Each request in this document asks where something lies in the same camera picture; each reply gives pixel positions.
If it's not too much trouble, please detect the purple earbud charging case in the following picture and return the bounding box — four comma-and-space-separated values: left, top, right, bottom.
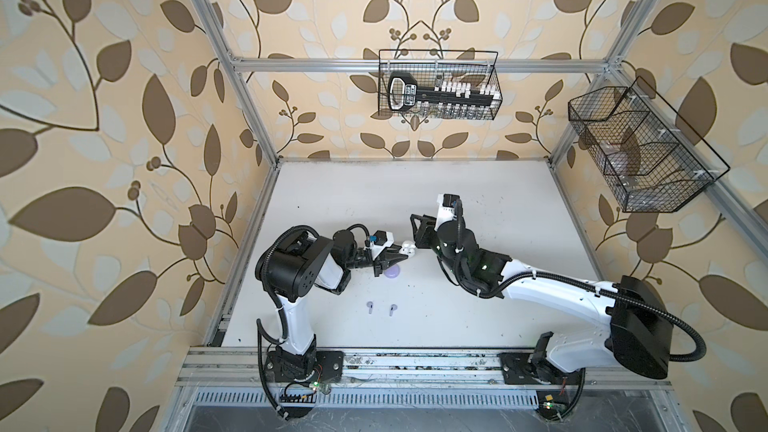
384, 265, 401, 279

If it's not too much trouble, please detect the white earbud charging case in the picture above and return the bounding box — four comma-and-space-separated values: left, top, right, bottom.
399, 241, 417, 257

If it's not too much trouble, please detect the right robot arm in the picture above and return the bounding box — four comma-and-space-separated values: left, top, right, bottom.
410, 214, 707, 381

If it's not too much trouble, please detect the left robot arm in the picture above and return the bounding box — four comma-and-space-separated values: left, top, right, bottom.
254, 223, 416, 361

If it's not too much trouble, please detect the black tool with white parts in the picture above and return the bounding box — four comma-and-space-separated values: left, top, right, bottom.
385, 72, 502, 112

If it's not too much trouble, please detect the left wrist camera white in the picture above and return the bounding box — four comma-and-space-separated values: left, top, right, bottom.
369, 230, 395, 248

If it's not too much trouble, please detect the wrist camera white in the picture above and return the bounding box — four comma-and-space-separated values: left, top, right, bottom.
436, 193, 460, 228
369, 230, 395, 248

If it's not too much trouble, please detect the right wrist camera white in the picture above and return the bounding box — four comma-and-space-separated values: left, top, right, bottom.
436, 193, 460, 228

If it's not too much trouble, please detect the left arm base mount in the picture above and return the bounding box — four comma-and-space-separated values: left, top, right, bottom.
260, 347, 345, 420

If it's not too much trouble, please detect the black wire basket back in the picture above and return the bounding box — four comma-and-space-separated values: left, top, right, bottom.
377, 48, 503, 122

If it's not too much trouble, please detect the black wire basket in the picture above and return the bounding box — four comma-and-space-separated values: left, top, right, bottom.
377, 48, 503, 122
568, 76, 730, 213

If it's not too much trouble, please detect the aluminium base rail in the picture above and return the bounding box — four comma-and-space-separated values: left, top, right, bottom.
176, 347, 671, 411

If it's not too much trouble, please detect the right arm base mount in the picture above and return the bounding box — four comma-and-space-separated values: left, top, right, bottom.
498, 352, 586, 422

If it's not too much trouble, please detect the aluminium frame back bar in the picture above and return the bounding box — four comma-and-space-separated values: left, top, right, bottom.
230, 57, 610, 74

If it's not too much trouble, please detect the black wire basket right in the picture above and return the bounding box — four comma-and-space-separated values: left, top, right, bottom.
568, 76, 730, 213

